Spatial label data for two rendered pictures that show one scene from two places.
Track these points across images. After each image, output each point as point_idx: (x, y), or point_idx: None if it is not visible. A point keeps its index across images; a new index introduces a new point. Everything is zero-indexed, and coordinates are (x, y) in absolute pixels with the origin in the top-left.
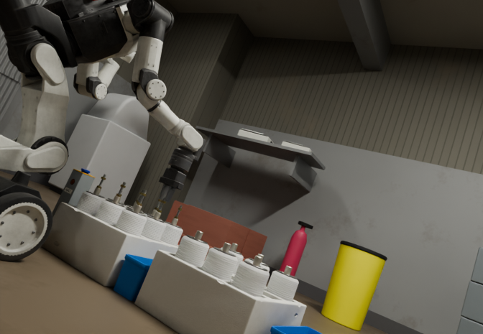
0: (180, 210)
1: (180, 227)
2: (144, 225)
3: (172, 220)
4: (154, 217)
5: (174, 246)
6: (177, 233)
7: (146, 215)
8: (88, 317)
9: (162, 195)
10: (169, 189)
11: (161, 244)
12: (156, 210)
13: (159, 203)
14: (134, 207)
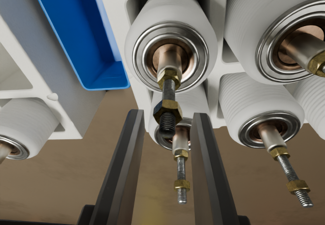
0: (174, 181)
1: (155, 139)
2: (161, 0)
3: (182, 142)
4: (166, 53)
5: (143, 97)
6: (149, 120)
7: (273, 106)
8: None
9: (195, 142)
10: (100, 189)
11: (115, 40)
12: (270, 145)
13: (288, 173)
14: (313, 37)
